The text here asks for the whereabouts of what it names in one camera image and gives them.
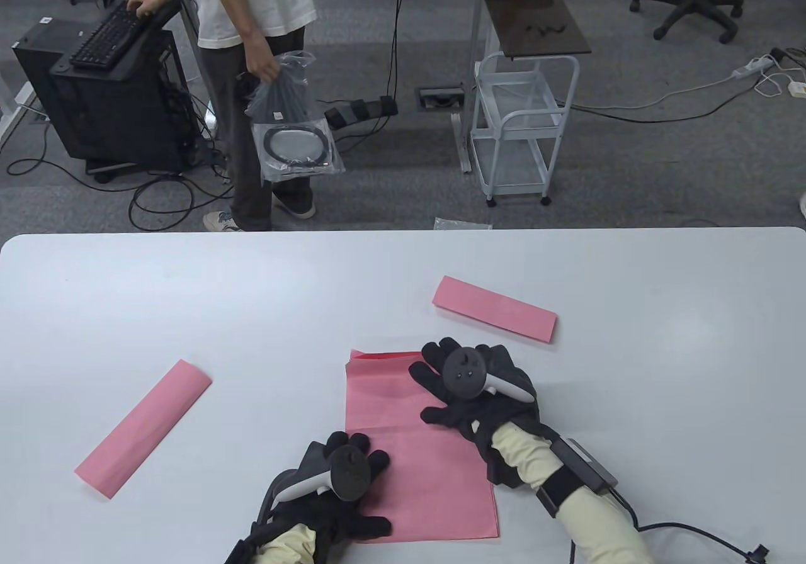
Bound person's left hand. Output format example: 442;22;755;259
271;432;391;543

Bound person's right hand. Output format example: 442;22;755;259
409;337;541;445

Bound person's left forearm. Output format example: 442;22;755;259
225;523;319;564

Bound person's right forearm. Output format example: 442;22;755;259
485;422;656;564

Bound black white hand controller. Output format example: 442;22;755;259
441;347;537;404
259;448;372;527

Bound metal floor socket box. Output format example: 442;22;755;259
417;86;465;110

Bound black foot pedal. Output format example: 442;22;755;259
324;95;400;129

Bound grey plastic bag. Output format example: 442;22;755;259
244;51;315;125

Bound dark brown board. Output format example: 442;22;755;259
483;0;593;61

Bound metal desk leg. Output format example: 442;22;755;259
140;0;229;178

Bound white power strip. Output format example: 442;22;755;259
732;54;776;80

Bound black computer tower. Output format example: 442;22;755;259
13;0;201;184

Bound black keyboard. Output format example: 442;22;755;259
69;0;163;69

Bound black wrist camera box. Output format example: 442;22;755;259
535;438;620;517

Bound white wire cart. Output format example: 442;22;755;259
469;51;581;207

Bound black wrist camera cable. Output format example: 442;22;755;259
570;492;772;564

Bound clear bag with black cable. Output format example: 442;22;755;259
251;120;346;184

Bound long dark floor cable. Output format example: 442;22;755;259
570;76;766;124

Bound black floor cables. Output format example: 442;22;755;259
6;0;419;232

